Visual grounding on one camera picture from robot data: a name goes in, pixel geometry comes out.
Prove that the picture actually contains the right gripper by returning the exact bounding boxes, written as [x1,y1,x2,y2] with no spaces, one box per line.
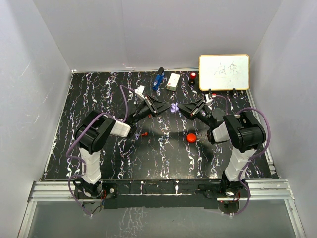
[177,99,214,128]

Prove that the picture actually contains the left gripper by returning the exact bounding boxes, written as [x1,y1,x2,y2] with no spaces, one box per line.
[132,95,172,124]

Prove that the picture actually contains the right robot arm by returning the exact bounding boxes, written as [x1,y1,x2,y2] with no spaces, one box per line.
[178,100,268,197]

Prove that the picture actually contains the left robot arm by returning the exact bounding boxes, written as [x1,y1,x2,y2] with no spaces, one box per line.
[73,96,171,198]

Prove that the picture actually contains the red button device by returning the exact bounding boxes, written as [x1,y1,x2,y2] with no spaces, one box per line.
[189,72,197,85]

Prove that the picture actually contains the blue stapler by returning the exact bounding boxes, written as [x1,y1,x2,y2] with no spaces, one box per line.
[152,67,165,91]

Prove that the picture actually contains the white and green box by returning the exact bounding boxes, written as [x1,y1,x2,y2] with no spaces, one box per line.
[166,73,180,91]

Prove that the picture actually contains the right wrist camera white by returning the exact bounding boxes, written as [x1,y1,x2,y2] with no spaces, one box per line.
[205,93,213,106]

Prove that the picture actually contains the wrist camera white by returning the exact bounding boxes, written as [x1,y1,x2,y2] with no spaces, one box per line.
[134,85,145,100]
[205,93,213,106]

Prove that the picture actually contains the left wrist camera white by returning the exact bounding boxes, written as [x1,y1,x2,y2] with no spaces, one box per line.
[134,85,145,100]

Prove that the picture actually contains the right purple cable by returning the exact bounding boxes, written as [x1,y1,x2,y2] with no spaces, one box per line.
[211,93,272,215]

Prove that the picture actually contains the purple cable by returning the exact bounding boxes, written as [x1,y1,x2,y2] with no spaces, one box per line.
[66,85,137,216]
[211,93,272,215]

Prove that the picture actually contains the white whiteboard with wooden frame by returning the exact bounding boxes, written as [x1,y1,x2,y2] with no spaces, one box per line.
[199,54,250,91]

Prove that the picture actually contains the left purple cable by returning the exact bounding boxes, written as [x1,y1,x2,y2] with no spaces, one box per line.
[66,85,137,216]

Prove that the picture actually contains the aluminium frame rail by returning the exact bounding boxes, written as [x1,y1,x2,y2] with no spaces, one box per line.
[19,179,305,238]

